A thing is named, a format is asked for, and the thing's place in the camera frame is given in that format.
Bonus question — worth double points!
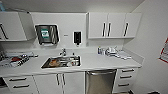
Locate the chrome sink faucet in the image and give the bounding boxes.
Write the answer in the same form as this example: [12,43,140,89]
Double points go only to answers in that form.
[59,48,68,58]

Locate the black built-in microwave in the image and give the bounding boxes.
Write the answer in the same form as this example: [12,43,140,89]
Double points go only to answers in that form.
[0,77,8,90]

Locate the small chrome sink fixture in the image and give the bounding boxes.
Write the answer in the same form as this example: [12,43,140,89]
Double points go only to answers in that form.
[72,51,77,58]

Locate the grey paper towel dispenser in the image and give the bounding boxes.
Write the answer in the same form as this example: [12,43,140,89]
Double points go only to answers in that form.
[34,24,60,47]

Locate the counter dish drying rack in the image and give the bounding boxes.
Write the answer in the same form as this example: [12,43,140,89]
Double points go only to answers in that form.
[0,53,39,68]

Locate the white base cabinet door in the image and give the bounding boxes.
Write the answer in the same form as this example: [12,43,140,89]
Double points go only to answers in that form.
[60,71,86,94]
[33,73,63,94]

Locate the blue dish soap bottle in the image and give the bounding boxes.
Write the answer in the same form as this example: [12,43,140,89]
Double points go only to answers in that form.
[97,46,102,55]

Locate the stainless steel dishwasher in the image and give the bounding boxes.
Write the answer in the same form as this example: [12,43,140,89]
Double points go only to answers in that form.
[85,68,118,94]

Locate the orange bowl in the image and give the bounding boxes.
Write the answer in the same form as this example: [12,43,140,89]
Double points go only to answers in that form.
[48,58,63,67]

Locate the stainless steel sink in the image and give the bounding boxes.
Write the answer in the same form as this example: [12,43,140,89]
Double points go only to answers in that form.
[40,55,82,70]

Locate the black wall soap dispenser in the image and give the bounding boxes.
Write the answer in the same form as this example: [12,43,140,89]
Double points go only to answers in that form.
[72,30,83,47]

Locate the small clear bottle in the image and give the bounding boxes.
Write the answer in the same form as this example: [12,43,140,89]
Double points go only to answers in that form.
[101,48,106,56]

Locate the white wall cabinet door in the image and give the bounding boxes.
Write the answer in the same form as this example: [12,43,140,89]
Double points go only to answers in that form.
[106,12,127,39]
[0,12,28,43]
[123,12,143,38]
[87,12,108,40]

